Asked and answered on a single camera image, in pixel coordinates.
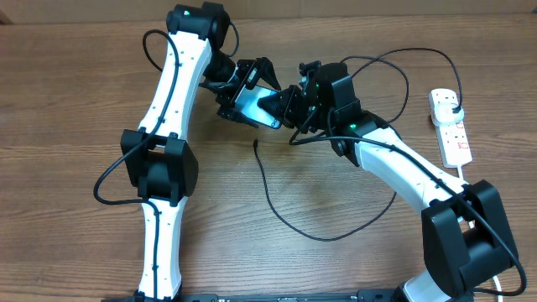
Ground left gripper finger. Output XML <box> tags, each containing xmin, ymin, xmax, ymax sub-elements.
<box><xmin>217</xmin><ymin>107</ymin><xmax>258</xmax><ymax>128</ymax></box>
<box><xmin>249</xmin><ymin>57</ymin><xmax>281</xmax><ymax>91</ymax></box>

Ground blue-screen Galaxy smartphone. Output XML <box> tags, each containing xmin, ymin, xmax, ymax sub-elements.
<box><xmin>235</xmin><ymin>86</ymin><xmax>281</xmax><ymax>129</ymax></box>

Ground black charging cable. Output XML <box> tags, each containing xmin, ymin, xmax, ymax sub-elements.
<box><xmin>253</xmin><ymin>47</ymin><xmax>463</xmax><ymax>242</ymax></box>

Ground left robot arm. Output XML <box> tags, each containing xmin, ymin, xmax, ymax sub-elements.
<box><xmin>120</xmin><ymin>2</ymin><xmax>281</xmax><ymax>301</ymax></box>

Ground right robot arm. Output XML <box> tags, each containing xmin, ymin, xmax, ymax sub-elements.
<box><xmin>258</xmin><ymin>62</ymin><xmax>527</xmax><ymax>301</ymax></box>

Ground white charger plug adapter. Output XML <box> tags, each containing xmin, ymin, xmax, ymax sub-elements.
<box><xmin>431</xmin><ymin>103</ymin><xmax>465</xmax><ymax>127</ymax></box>

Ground white power strip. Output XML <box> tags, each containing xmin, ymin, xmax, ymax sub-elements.
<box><xmin>428</xmin><ymin>88</ymin><xmax>472</xmax><ymax>168</ymax></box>

